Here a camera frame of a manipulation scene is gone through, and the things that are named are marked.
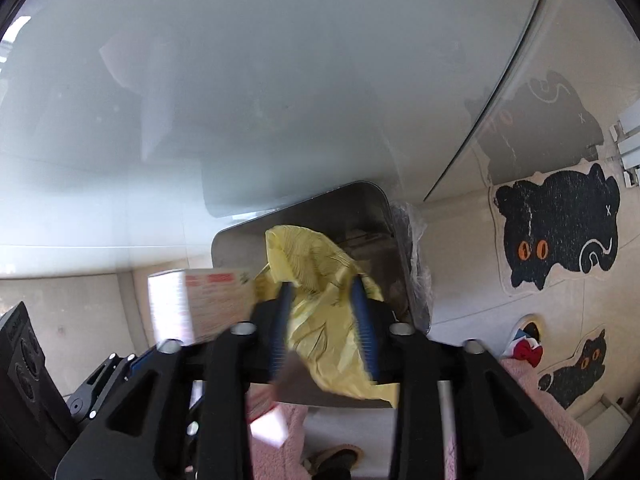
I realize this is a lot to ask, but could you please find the white red printed carton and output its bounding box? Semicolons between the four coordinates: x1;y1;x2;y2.
148;269;255;346

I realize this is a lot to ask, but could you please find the right slipper with red bow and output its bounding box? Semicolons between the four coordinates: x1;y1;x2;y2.
502;314;544;368

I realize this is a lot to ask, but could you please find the grey metal trash bin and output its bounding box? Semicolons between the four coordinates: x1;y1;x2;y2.
210;181;432;333

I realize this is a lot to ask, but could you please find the white cabinet door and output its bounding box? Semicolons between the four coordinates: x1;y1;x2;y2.
1;0;539;278

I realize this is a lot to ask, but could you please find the pink fleece right leg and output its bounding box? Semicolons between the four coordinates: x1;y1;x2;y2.
444;357;591;480

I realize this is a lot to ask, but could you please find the pink fleece leg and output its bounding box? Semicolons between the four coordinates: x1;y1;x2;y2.
444;357;591;480
250;404;310;480

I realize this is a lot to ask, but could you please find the large black cat floor mat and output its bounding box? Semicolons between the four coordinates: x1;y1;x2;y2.
492;162;620;292

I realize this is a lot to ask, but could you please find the pink fleece left leg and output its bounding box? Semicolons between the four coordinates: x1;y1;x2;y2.
250;404;310;480

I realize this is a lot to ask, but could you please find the small black cat floor mat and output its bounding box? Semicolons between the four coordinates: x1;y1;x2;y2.
538;326;608;410

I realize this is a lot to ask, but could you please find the yellow paper wrapper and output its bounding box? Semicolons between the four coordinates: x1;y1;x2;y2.
254;226;398;406

